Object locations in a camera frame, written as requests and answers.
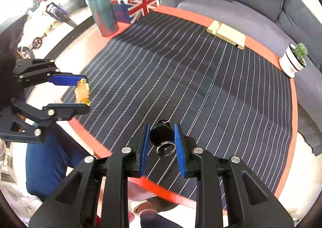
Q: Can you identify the orange yellow duck toy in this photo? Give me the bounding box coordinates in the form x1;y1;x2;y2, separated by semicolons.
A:
75;79;91;106

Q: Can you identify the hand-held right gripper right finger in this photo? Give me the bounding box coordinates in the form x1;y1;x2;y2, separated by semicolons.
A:
174;123;295;228

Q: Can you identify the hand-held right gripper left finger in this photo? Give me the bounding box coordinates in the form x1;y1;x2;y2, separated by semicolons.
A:
29;123;151;228

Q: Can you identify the white patterned cloth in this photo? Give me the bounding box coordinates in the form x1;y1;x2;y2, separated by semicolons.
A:
0;179;44;226

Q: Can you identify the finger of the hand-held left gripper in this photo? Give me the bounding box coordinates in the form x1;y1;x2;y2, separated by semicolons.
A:
11;99;90;129
12;59;88;88

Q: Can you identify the black striped table mat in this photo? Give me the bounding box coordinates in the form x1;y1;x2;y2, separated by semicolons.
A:
60;13;298;199

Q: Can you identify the pink translucent bin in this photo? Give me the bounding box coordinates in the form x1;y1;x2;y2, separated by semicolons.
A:
128;179;158;202

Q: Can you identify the dark grey sofa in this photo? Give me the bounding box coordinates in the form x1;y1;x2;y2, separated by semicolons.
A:
143;0;322;156

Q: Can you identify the flag print tissue box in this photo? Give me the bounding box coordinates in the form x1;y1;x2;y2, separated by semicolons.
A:
109;0;159;25

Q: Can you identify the black key fob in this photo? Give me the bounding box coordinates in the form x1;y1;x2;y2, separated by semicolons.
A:
150;120;176;158

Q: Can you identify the person's grey slipper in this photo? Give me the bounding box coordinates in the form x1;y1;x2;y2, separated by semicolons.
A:
131;199;161;216

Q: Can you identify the potted cactus striped pot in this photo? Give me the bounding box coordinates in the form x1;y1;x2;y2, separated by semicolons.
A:
279;43;309;78

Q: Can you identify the purple bicycle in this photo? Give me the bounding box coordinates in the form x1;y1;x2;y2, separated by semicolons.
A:
43;0;78;28

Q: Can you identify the person's blue trouser leg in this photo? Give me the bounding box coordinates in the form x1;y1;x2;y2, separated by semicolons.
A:
25;123;95;201

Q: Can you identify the teal tumbler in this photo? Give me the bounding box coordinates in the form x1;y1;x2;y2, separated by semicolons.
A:
86;0;119;37

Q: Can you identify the wooden phone stand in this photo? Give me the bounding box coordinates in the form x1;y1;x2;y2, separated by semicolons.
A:
206;20;246;50

